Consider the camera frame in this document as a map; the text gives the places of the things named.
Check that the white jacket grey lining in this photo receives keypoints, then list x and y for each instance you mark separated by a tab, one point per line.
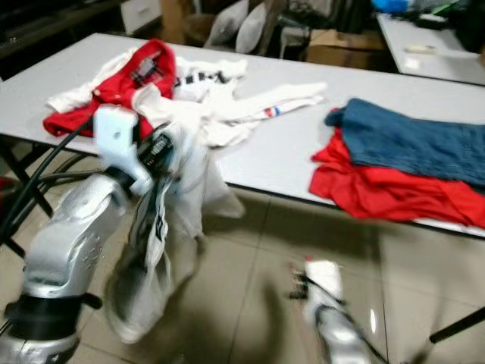
144	288

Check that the blue jeans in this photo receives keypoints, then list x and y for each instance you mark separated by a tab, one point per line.
409	140

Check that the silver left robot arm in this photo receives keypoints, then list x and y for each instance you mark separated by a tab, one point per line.
68	250

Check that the red jacket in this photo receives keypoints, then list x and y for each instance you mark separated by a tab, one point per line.
114	95

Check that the white shirt black stripes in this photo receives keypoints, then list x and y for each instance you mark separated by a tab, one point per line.
227	67

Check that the large white table black legs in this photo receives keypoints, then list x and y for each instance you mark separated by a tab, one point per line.
273	159

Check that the red shirt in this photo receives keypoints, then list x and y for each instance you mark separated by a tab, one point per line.
371	193

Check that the white garment blue red mark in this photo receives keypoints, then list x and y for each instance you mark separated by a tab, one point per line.
280	98

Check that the grey pillow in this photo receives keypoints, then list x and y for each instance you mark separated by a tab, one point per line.
226	26
251	30

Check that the brown cardboard box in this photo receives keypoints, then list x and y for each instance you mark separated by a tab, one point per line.
341	49

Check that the white remote control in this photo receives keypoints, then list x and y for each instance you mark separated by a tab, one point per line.
423	49

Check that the small white table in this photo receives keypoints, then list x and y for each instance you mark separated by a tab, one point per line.
455	68

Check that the blue device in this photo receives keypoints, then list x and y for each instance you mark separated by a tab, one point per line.
392	6

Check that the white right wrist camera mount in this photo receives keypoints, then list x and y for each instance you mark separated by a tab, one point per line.
322	277

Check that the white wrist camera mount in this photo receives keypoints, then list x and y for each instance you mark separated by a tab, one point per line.
322	277
117	136

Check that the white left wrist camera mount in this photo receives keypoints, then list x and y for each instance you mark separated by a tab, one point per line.
117	136

